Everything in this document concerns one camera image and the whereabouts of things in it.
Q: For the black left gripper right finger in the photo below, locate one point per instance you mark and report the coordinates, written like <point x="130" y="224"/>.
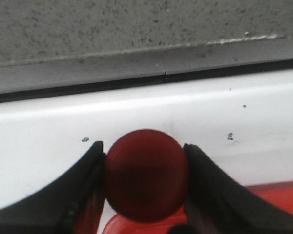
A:
<point x="217" y="204"/>

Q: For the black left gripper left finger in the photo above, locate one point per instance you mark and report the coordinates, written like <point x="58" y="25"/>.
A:
<point x="72" y="204"/>

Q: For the red mushroom push button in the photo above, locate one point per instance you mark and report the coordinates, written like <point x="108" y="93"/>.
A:
<point x="146" y="176"/>

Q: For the red plastic tray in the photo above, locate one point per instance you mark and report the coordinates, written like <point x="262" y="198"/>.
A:
<point x="277" y="194"/>

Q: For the grey stone counter ledge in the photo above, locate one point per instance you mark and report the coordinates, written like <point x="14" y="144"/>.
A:
<point x="59" y="47"/>

